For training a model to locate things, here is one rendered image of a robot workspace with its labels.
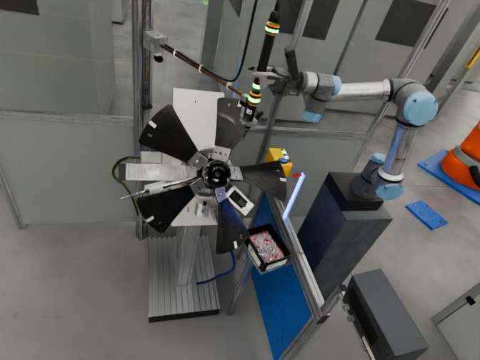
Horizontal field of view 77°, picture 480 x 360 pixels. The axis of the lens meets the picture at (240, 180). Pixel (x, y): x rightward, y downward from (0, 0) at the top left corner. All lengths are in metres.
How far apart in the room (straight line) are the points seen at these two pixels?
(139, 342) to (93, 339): 0.27
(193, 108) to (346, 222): 0.99
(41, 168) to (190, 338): 1.46
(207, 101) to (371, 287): 1.12
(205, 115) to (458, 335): 2.38
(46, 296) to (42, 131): 1.05
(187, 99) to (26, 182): 1.31
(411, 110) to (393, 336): 0.79
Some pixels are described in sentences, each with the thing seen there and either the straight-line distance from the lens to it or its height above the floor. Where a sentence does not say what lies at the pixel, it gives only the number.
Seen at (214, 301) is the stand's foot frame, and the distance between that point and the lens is 2.24.
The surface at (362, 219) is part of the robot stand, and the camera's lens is 1.75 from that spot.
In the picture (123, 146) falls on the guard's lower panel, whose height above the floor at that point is 0.80.
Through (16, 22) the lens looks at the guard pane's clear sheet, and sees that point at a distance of 1.92.
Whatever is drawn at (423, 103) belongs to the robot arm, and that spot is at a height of 1.68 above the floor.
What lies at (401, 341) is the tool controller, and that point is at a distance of 1.10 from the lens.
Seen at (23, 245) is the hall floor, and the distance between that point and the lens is 2.71.
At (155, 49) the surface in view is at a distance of 1.56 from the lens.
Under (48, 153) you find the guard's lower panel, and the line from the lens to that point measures 2.26.
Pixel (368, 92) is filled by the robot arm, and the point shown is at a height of 1.62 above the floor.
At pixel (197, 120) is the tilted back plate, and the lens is 1.59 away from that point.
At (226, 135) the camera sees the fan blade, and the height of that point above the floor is 1.32.
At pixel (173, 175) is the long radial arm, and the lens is 1.44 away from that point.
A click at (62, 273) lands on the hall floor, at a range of 2.49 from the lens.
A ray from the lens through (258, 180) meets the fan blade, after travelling 1.40.
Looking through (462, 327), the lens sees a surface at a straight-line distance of 2.90.
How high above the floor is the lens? 2.05
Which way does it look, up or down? 40 degrees down
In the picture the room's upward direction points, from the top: 15 degrees clockwise
